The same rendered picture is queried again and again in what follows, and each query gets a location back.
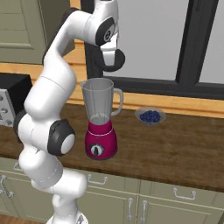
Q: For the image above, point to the olive cupboard door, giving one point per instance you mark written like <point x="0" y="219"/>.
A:
<point x="23" y="201"/>
<point x="180" y="214"/>
<point x="108" y="208"/>

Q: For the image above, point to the clear blender jar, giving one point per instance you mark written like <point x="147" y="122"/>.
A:
<point x="97" y="96"/>

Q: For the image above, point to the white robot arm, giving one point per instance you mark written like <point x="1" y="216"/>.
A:
<point x="52" y="87"/>

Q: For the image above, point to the grey glass bowl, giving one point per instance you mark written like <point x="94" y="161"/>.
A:
<point x="139" y="112"/>

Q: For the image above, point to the olive wall cupboard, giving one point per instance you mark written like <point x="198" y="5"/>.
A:
<point x="20" y="26"/>

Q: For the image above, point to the olive drawer front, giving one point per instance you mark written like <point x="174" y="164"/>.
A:
<point x="7" y="164"/>
<point x="122" y="183"/>
<point x="160" y="189"/>

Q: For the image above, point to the black and silver toaster oven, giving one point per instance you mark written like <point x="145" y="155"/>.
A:
<point x="14" y="87"/>

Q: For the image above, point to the magenta blender base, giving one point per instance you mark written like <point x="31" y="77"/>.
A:
<point x="100" y="137"/>

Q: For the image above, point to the blueberries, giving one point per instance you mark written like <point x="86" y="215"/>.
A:
<point x="150" y="116"/>

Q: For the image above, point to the black window frame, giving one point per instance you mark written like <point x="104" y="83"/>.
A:
<point x="186" y="43"/>

